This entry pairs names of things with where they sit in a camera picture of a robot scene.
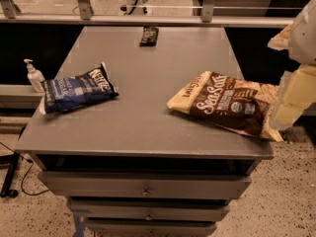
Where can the black stand leg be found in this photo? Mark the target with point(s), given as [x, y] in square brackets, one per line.
[10, 161]

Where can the blue Kettle chip bag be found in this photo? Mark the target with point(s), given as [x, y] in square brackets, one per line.
[70, 93]

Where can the grey drawer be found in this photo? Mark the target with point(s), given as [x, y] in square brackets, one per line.
[148, 210]
[151, 227]
[140, 185]

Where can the grey drawer cabinet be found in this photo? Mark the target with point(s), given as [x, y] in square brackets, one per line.
[136, 132]

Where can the top grey drawer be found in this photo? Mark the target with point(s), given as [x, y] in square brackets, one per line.
[140, 185]

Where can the small dark snack packet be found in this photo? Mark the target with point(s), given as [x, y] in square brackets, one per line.
[149, 36]

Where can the middle grey drawer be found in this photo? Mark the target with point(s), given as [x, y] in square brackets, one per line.
[148, 210]

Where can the bottom grey drawer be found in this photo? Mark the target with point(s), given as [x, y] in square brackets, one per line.
[151, 227]

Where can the brown sea salt chip bag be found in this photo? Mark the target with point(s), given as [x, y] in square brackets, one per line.
[241, 106]

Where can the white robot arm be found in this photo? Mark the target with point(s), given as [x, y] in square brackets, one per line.
[300, 37]

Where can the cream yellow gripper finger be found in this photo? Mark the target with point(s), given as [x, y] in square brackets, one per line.
[296, 93]

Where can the metal railing frame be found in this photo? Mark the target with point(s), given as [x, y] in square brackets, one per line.
[12, 13]

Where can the white pump sanitizer bottle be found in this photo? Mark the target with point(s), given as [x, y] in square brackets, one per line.
[34, 76]

